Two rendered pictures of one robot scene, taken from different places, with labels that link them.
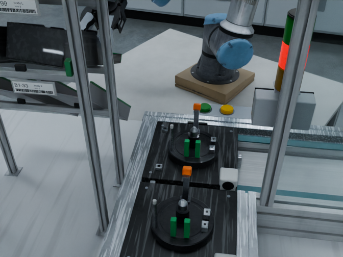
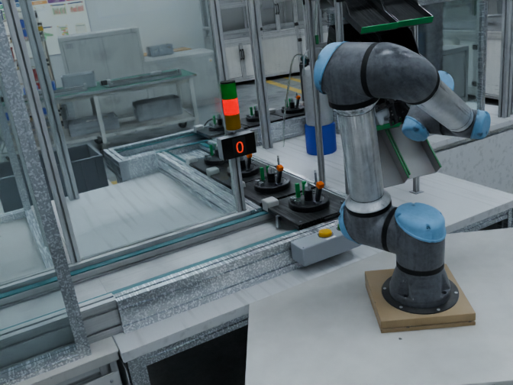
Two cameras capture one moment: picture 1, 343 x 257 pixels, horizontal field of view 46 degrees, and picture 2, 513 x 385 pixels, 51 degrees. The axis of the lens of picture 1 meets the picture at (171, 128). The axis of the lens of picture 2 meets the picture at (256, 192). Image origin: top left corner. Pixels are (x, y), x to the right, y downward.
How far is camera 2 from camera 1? 2.44 m
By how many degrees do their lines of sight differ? 114
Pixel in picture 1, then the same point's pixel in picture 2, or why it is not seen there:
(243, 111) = (311, 240)
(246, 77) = (379, 307)
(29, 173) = (406, 195)
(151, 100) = not seen: hidden behind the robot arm
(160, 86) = (457, 271)
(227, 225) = (250, 194)
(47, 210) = not seen: hidden behind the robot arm
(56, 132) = (443, 209)
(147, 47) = not seen: outside the picture
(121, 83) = (496, 254)
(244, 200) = (253, 205)
